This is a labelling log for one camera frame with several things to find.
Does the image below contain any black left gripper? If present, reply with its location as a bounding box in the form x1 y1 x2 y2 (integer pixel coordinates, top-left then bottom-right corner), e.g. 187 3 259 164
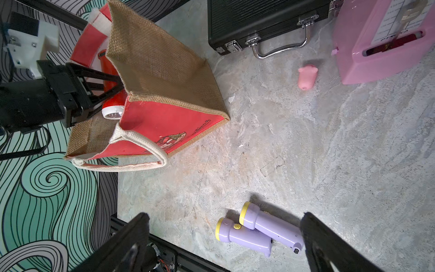
37 60 123 128

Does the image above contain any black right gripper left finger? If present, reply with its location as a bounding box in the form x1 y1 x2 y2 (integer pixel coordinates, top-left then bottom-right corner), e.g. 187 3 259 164
74 213 151 272

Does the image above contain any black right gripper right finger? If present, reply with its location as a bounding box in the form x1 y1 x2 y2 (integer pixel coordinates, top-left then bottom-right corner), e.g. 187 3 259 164
300 212 381 272

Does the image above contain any purple flashlight row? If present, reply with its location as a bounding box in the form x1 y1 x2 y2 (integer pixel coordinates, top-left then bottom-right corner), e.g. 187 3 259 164
215 218 272 257
239 201 304 254

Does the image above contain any red flashlight white head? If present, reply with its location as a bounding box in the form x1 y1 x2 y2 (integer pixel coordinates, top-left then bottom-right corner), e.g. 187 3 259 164
97 49 128 120

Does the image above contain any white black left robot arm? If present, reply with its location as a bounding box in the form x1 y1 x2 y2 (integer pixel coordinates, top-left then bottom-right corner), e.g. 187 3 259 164
1 60 123 142

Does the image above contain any red canvas tote bag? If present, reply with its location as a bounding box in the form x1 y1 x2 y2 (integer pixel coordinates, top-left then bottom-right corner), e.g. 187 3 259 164
65 1 230 172

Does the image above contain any black hard carry case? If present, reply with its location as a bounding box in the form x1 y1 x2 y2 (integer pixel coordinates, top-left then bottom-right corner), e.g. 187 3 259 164
207 0 343 60

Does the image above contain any small pink cap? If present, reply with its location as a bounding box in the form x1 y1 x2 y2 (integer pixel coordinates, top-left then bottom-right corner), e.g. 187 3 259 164
297 65 318 91

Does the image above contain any pink metronome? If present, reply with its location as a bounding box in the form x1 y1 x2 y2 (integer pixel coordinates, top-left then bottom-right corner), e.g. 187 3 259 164
332 1 435 85

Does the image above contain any black front mounting rail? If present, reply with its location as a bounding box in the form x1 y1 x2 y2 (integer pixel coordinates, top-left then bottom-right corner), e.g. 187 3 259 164
110 214 232 272

